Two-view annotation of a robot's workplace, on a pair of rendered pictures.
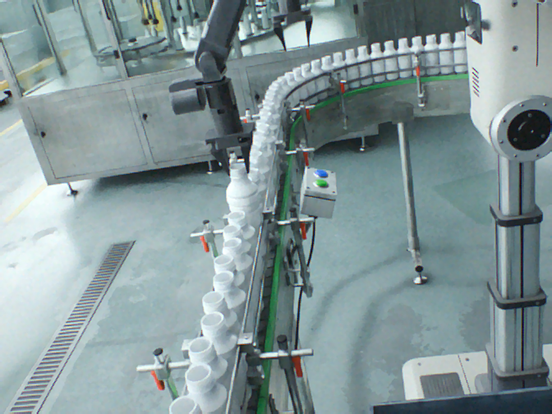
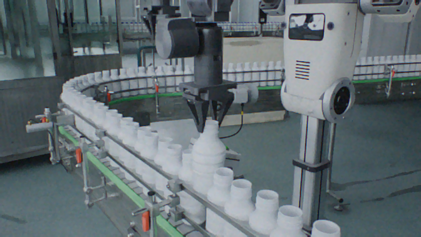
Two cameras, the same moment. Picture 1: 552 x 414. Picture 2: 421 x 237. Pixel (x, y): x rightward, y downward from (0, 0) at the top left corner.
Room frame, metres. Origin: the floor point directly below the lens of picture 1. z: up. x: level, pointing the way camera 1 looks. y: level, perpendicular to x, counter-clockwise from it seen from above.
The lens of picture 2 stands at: (0.64, 0.55, 1.45)
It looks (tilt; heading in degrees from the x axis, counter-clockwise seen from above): 16 degrees down; 314
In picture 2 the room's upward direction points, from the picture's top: straight up
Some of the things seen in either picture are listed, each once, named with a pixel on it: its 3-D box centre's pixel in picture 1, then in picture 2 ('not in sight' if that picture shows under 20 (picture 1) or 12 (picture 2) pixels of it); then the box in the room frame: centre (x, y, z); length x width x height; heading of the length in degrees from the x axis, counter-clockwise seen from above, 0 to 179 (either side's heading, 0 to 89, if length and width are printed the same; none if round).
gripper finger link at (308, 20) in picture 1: (301, 29); (166, 24); (1.54, -0.17, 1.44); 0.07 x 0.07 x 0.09; 81
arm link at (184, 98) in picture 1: (196, 81); (191, 24); (1.13, 0.10, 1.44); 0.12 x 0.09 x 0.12; 81
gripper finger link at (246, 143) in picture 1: (237, 153); (210, 108); (1.13, 0.05, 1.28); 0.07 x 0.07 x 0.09; 81
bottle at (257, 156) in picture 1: (261, 181); (145, 157); (1.41, 0.02, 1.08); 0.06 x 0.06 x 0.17
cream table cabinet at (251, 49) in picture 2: not in sight; (244, 79); (3.89, -3.45, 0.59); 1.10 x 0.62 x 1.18; 63
